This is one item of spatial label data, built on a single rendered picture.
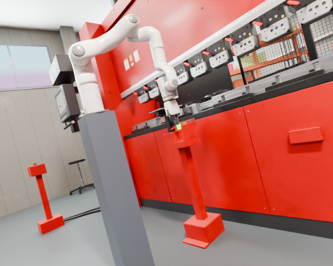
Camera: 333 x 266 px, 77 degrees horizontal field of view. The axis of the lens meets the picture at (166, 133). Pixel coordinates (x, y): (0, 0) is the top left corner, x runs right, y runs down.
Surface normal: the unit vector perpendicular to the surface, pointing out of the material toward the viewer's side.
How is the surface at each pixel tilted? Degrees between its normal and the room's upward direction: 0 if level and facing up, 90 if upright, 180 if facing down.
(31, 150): 90
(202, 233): 90
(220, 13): 90
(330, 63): 90
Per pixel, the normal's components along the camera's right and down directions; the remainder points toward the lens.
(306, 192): -0.72, 0.19
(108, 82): 0.64, -0.17
